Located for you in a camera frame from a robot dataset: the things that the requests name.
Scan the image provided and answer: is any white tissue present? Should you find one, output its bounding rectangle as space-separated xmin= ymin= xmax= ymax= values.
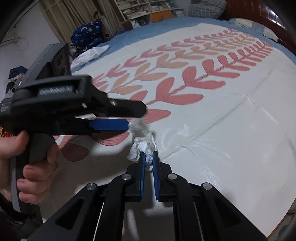
xmin=128 ymin=118 xmax=150 ymax=139

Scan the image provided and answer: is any person's left hand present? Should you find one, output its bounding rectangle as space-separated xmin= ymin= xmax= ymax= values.
xmin=1 ymin=131 xmax=60 ymax=204

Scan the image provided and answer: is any clutter pile on floor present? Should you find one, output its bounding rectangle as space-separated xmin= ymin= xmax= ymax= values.
xmin=0 ymin=66 xmax=30 ymax=140

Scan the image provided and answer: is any white cloth on bed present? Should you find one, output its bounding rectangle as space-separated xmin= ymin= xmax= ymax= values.
xmin=70 ymin=45 xmax=109 ymax=69

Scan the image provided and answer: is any navy moon-pattern garment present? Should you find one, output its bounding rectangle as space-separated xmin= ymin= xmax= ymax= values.
xmin=71 ymin=20 xmax=105 ymax=53

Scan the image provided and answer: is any white air conditioner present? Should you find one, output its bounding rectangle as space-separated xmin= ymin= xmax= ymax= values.
xmin=1 ymin=30 xmax=16 ymax=47

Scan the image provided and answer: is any white leaf-pattern bed cover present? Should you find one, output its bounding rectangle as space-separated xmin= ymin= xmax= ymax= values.
xmin=40 ymin=22 xmax=296 ymax=241

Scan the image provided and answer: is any beige curtain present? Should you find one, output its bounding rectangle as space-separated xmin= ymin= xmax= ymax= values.
xmin=39 ymin=0 xmax=123 ymax=43

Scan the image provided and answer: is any blue bed sheet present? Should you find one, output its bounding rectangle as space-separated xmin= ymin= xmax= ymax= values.
xmin=98 ymin=16 xmax=295 ymax=63

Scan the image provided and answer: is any white bookshelf with books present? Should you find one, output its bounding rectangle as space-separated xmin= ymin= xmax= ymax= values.
xmin=110 ymin=0 xmax=184 ymax=30

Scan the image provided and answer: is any grey checked pillow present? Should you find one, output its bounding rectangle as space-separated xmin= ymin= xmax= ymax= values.
xmin=188 ymin=0 xmax=227 ymax=19

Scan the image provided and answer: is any flat blue white pillow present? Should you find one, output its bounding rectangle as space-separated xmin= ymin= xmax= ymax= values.
xmin=229 ymin=18 xmax=278 ymax=43

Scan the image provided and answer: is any dark red wooden headboard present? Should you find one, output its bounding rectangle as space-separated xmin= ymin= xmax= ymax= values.
xmin=219 ymin=0 xmax=295 ymax=54

